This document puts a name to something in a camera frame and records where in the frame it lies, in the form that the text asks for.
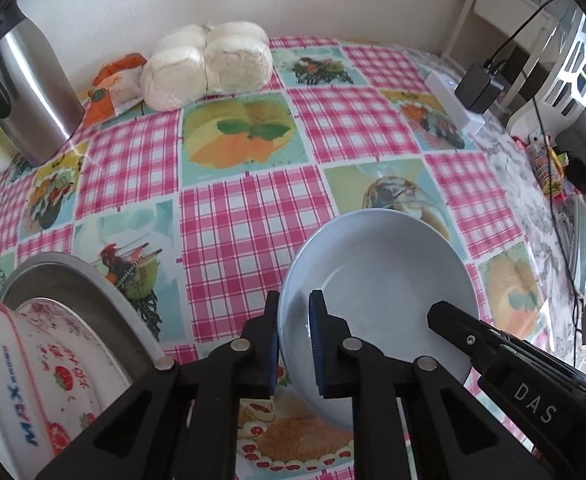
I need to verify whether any white bowl with red rim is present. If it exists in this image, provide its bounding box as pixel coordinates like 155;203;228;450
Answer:
0;304;128;479

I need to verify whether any pale blue bowl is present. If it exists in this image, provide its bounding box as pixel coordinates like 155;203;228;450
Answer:
278;209;478;429

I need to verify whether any pink floral plate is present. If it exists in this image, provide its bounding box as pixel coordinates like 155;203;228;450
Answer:
16;297;131;387

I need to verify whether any metal round tray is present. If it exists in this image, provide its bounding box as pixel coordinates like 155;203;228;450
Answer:
0;252;164;376

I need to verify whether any pink checkered tablecloth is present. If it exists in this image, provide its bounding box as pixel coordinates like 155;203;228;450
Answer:
0;37;542;362

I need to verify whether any grey floral tablecloth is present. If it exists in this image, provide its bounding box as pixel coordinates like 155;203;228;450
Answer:
406;46;586;361

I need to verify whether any colourful candy packet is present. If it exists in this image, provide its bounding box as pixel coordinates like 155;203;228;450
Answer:
526;133;565;198

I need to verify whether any white plastic chair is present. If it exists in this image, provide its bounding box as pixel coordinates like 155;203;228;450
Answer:
506;9;586;141

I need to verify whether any black power adapter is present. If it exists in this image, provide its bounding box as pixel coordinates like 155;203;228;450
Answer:
454;63;504;114

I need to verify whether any orange snack packet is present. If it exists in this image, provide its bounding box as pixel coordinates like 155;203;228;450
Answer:
81;52;146;127

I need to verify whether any white power strip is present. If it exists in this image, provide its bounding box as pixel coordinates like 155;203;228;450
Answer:
425;70;485;136

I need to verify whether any stainless steel thermos jug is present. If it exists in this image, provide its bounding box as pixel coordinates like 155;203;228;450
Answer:
0;0;84;167

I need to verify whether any bag of white buns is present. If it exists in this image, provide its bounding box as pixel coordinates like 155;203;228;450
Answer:
140;21;273;112

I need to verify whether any white shelf unit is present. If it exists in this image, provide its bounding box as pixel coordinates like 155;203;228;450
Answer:
442;0;576;73

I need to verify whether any black power cable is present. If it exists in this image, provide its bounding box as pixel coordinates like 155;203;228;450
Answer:
481;0;586;331

